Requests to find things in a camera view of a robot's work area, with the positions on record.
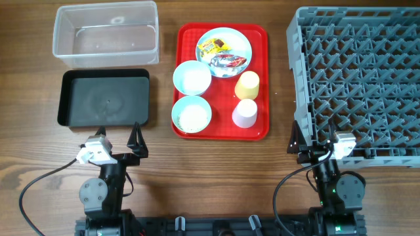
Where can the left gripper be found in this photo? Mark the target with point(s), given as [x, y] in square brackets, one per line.
[121, 157]

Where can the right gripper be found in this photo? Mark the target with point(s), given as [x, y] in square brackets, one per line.
[312, 153]

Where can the pink plastic cup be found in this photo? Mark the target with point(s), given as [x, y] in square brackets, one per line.
[245, 113]

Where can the green bowl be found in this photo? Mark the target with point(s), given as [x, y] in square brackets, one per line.
[189, 100]

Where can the white rice pile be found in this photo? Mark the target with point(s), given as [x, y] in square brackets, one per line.
[192, 119]

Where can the yellow plastic cup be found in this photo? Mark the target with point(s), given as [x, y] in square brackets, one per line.
[247, 86]

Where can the light blue bowl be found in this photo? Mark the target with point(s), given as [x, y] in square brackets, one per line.
[192, 78]

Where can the light blue plate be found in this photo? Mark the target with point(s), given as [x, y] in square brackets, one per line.
[240, 47]

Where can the red foil wrapper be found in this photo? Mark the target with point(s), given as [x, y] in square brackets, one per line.
[227, 61]

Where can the yellow snack wrapper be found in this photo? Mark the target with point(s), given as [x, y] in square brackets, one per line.
[213, 46]

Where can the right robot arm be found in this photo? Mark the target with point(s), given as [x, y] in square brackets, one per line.
[340, 192]

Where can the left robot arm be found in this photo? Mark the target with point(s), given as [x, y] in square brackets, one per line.
[102, 196]

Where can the grey dishwasher rack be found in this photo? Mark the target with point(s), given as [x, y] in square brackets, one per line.
[358, 67]

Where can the black plastic tray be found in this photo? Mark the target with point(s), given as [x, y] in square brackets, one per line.
[104, 97]

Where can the clear plastic bin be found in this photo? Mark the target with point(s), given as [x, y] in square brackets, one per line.
[107, 35]

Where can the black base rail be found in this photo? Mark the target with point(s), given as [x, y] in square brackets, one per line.
[216, 226]

